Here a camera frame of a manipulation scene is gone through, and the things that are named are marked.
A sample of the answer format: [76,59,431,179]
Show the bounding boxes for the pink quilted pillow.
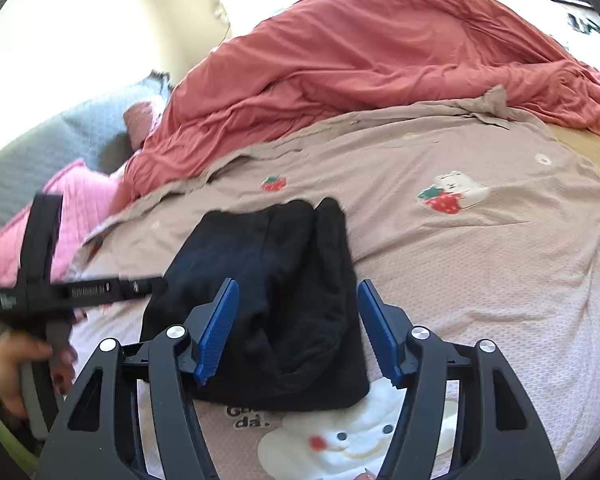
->
[0,157,131,291]

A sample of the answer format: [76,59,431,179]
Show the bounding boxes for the red-orange duvet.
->
[112,0,600,206]

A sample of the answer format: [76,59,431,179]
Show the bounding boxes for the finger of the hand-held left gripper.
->
[67,276,167,306]

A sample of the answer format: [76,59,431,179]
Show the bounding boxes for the black underpants with orange waistband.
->
[140,197,371,413]

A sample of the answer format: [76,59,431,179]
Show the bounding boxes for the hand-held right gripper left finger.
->
[37,277,241,480]

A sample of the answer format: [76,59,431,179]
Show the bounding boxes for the beige printed blanket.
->
[45,85,600,480]

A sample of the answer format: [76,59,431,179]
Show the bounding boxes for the yellow bed sheet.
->
[547,122,600,186]

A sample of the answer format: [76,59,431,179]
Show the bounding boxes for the grey headboard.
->
[0,72,173,246]

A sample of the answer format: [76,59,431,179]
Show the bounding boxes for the person's left hand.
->
[0,332,78,418]

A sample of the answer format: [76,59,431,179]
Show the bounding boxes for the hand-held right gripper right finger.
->
[356,280,563,480]

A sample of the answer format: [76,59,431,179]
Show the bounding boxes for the pink-brown plush toy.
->
[122,100,168,153]

